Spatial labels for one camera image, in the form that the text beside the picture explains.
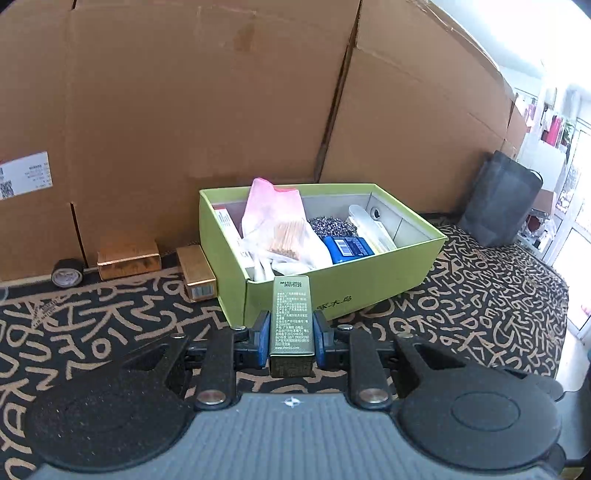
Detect white tube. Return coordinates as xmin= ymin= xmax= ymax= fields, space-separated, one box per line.
xmin=348 ymin=204 xmax=399 ymax=256

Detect small cardboard carton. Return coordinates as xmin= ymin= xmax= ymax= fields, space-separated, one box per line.
xmin=502 ymin=99 xmax=530 ymax=162

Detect black letter-print mat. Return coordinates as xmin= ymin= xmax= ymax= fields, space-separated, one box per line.
xmin=0 ymin=217 xmax=574 ymax=480

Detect white shipping label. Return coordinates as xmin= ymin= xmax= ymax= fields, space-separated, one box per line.
xmin=0 ymin=151 xmax=52 ymax=201

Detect white plastic bag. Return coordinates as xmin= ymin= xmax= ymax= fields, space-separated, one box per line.
xmin=240 ymin=219 xmax=334 ymax=283

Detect dark grey bag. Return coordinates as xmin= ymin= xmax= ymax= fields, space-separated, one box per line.
xmin=458 ymin=150 xmax=544 ymax=248

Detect large cardboard box with label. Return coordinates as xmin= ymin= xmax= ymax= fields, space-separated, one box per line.
xmin=0 ymin=0 xmax=362 ymax=283

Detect yellow-green cardboard box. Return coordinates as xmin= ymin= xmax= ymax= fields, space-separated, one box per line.
xmin=198 ymin=183 xmax=448 ymax=326

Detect black tape roll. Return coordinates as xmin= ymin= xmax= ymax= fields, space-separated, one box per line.
xmin=51 ymin=258 xmax=86 ymax=288

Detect blue small box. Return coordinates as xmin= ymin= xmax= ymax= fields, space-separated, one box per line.
xmin=323 ymin=236 xmax=376 ymax=265

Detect gold small box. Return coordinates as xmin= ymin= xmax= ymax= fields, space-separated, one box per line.
xmin=176 ymin=245 xmax=218 ymax=304

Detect white shelf unit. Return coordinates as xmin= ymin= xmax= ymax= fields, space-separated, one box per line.
xmin=516 ymin=69 xmax=591 ymax=261

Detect white and orange box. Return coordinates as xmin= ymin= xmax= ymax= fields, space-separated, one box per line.
xmin=213 ymin=207 xmax=244 ymax=241

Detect grey speckled pouch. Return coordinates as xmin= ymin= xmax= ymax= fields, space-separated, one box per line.
xmin=307 ymin=216 xmax=360 ymax=239

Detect copper coloured box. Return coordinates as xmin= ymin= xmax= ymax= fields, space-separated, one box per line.
xmin=96 ymin=234 xmax=161 ymax=280

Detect olive green small box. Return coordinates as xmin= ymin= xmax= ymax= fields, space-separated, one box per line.
xmin=269 ymin=276 xmax=320 ymax=380

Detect large plain cardboard box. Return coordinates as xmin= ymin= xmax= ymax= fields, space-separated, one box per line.
xmin=318 ymin=0 xmax=516 ymax=217

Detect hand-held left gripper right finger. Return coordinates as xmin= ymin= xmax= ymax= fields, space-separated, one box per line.
xmin=313 ymin=311 xmax=467 ymax=412

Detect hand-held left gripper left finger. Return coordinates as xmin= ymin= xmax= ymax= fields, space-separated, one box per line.
xmin=122 ymin=311 xmax=271 ymax=412

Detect pink packet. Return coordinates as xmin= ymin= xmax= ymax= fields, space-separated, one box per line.
xmin=241 ymin=178 xmax=306 ymax=241

